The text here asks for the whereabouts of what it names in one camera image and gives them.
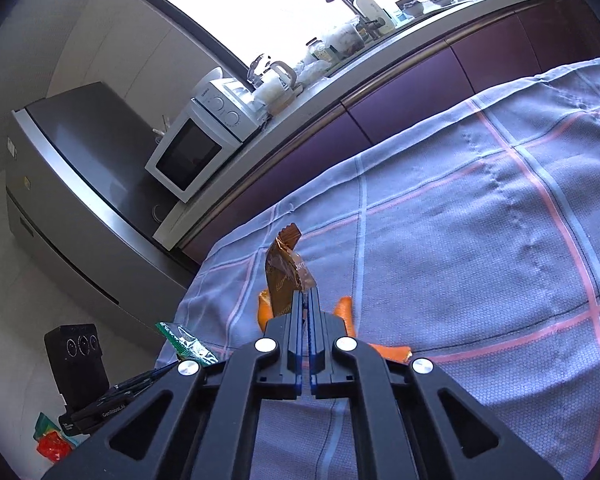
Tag white kitchen countertop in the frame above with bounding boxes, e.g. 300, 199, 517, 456
152, 0, 581, 253

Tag clear glass bowl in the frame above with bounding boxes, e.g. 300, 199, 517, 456
254, 77, 286, 103

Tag green plastic wrapper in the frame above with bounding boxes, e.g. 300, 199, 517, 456
155, 321, 218, 368

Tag white microwave oven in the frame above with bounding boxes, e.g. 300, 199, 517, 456
145, 79, 261, 204

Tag glass electric kettle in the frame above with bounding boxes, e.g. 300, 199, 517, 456
250, 54, 298, 93

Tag red and green plastic bag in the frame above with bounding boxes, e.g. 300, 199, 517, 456
34, 412, 78, 463

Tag clear plastic jug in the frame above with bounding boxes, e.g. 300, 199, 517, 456
325, 22, 363, 53

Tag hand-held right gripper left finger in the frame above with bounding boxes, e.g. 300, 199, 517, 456
42, 287, 308, 480

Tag purple base cabinets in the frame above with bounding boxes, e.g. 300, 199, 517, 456
180, 0, 600, 263

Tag brown food container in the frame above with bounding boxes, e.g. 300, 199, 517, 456
267, 95, 296, 116

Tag plaid grey tablecloth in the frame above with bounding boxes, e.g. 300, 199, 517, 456
155, 54, 600, 480

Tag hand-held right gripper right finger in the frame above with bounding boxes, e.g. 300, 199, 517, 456
307, 287, 563, 480

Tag brown snack bag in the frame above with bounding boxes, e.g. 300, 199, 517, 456
265, 224, 318, 318

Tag orange peel piece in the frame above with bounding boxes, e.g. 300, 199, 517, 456
367, 342, 413, 363
257, 290, 276, 336
332, 296, 356, 338

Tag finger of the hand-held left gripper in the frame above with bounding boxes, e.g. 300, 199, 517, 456
97, 377, 153, 403
109, 360, 181, 392

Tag white dish soap bottle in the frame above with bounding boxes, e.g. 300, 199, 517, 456
355, 0, 396, 31

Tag white plastic bag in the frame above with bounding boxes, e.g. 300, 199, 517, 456
295, 57, 331, 86

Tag dark framed kitchen window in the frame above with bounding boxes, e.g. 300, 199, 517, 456
120, 0, 461, 76

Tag glass jar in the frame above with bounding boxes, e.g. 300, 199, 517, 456
307, 37, 333, 61

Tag grey refrigerator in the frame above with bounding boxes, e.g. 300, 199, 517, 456
5, 81, 201, 348

